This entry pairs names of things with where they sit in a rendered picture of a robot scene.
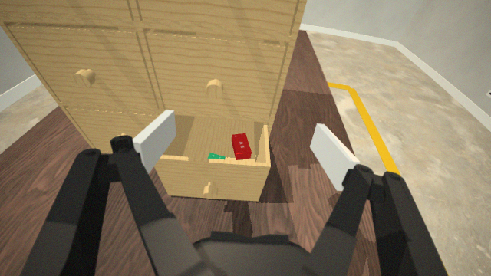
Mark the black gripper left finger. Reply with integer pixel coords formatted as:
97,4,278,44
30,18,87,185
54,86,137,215
19,110,214,276

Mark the light wooden chest of drawers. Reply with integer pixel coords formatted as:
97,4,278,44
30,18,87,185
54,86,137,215
0,0,307,148

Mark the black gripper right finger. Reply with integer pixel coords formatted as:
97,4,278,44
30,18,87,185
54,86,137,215
298,123,449,276

